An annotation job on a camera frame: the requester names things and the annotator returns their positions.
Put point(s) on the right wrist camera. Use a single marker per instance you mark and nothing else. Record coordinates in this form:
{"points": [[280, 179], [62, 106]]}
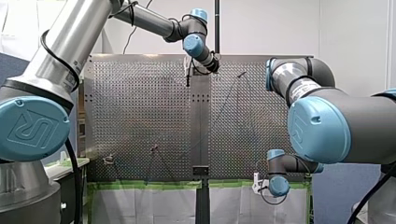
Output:
{"points": [[258, 183]]}

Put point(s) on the black upright pole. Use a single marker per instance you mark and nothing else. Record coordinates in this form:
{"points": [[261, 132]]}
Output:
{"points": [[217, 25]]}

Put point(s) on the grey board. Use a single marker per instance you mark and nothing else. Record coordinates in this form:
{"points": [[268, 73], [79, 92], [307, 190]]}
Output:
{"points": [[336, 199]]}

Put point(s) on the metal post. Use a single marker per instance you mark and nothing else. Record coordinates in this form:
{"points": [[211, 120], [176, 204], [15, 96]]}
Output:
{"points": [[242, 74]]}

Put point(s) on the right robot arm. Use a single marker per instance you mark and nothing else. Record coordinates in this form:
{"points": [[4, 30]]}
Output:
{"points": [[342, 124]]}

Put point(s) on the connector holder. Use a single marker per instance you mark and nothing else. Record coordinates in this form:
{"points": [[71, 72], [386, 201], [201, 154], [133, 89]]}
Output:
{"points": [[109, 160]]}

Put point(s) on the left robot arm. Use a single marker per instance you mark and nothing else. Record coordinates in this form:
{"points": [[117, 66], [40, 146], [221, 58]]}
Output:
{"points": [[34, 124]]}

